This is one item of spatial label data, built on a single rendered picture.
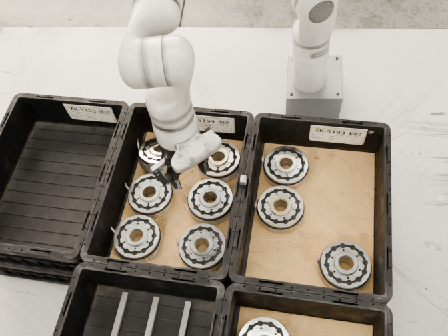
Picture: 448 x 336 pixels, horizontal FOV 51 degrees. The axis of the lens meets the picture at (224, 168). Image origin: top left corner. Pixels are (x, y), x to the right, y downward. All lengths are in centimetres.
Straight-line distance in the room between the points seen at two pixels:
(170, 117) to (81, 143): 57
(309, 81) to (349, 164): 26
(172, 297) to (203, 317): 8
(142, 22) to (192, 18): 205
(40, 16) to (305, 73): 207
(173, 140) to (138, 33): 18
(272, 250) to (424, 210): 43
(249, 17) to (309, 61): 152
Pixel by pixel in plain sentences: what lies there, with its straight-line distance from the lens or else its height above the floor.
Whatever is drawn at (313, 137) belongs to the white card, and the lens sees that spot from 113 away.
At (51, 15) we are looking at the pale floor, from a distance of 302.
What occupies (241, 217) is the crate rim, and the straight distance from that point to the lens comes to 96.
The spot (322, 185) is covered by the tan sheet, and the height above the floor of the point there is 83.
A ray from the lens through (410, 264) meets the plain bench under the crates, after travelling 121.
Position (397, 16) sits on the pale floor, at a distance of 277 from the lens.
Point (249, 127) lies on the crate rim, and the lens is 107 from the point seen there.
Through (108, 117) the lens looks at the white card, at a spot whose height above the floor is 88.
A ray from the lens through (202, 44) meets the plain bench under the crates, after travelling 158.
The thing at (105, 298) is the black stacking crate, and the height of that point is 83.
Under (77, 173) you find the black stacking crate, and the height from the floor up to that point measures 83.
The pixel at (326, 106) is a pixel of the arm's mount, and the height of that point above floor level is 76.
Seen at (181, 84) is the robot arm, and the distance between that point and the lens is 66.
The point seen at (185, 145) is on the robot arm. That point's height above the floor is 117.
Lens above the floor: 180
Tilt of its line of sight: 59 degrees down
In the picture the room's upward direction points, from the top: 9 degrees counter-clockwise
